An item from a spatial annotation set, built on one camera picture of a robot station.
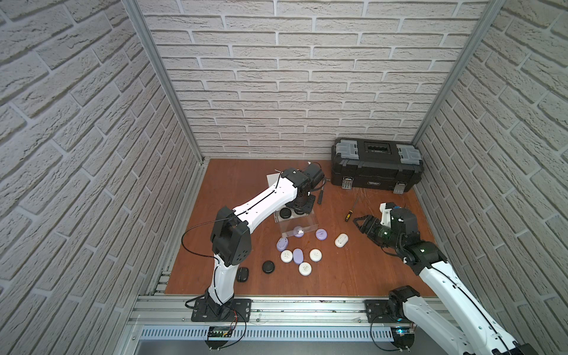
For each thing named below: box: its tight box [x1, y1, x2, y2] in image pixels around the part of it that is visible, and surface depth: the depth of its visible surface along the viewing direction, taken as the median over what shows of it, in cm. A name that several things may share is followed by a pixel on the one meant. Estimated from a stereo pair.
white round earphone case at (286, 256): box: [280, 249, 293, 264], surface depth 86 cm
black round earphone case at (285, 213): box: [279, 207, 292, 219], surface depth 87 cm
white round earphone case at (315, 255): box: [309, 248, 323, 262], surface depth 87 cm
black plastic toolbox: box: [331, 138, 424, 194], surface depth 101 cm
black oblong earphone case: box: [236, 266, 250, 283], surface depth 82 cm
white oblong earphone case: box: [334, 232, 350, 248], surface depth 91 cm
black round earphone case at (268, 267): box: [261, 260, 276, 275], surface depth 84 cm
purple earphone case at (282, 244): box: [276, 237, 289, 253], surface depth 89 cm
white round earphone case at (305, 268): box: [298, 261, 313, 277], surface depth 83 cm
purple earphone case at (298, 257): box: [292, 247, 304, 265], surface depth 87 cm
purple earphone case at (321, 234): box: [315, 227, 328, 241], surface depth 93 cm
